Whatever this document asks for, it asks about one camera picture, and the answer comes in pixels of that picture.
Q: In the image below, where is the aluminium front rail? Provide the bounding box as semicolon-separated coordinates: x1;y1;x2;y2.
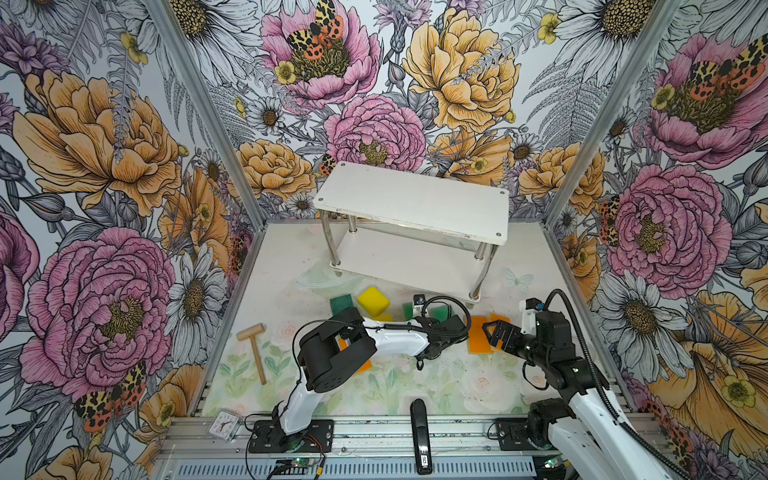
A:
149;413;673;480

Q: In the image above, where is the small wooden mallet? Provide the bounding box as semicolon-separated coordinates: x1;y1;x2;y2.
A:
236;323;267;385

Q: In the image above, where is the orange sponge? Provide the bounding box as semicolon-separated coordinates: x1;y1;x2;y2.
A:
489;313;510;323
337;337;377;374
467;316;493;355

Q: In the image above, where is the white two-tier metal shelf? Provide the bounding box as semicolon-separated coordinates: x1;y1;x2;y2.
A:
314;162;509;303

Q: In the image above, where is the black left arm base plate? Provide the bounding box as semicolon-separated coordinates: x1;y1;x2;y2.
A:
247;420;335;454

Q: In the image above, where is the black stapler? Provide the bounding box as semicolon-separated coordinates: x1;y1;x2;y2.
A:
410;398;433;475

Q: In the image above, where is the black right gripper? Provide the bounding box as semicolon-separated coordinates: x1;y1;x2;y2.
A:
481;319;551;370

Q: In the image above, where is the light green sponge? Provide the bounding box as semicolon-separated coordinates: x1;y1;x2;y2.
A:
429;303;453;323
402;302;414;321

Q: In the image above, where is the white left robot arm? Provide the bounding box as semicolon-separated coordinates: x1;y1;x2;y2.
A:
273;307;471;436

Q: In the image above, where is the small white alarm clock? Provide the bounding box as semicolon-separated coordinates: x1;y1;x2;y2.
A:
207;409;242;442

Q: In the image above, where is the dark green scouring sponge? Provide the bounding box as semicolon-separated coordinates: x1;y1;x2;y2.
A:
330;294;355;316

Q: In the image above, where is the yellow sponge block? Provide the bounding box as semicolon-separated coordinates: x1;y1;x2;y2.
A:
357;286;391;318

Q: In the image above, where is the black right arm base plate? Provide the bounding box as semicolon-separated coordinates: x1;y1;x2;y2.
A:
493;417;549;452

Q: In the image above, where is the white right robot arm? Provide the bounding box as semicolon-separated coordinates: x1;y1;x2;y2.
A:
482;289;688;479

